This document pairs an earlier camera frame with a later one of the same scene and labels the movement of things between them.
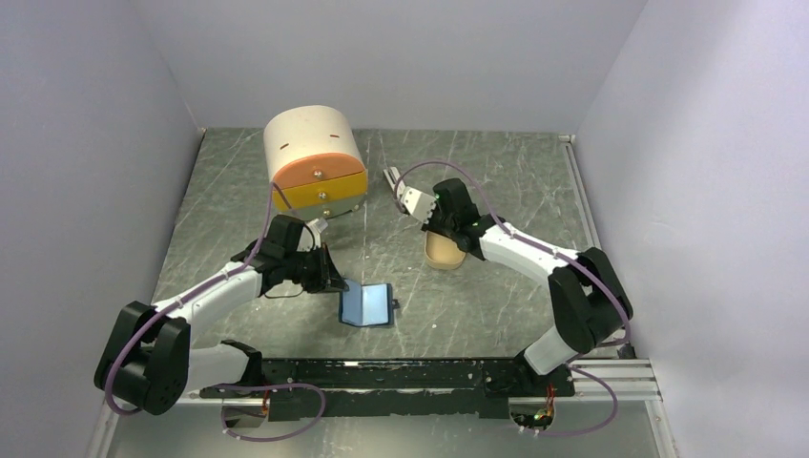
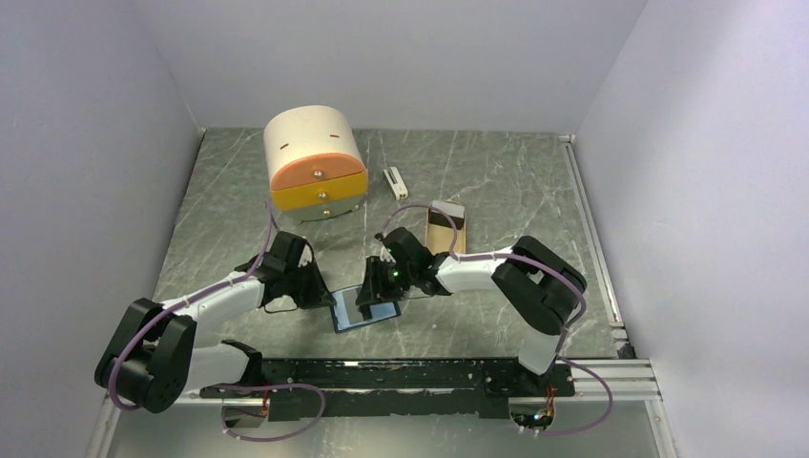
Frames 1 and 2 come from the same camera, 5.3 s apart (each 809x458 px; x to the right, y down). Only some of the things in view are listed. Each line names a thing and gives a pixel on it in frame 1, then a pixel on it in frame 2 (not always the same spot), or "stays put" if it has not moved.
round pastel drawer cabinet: (316, 162) stays put
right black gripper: (431, 224) → (374, 289)
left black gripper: (327, 277) → (320, 296)
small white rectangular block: (392, 175) stays put
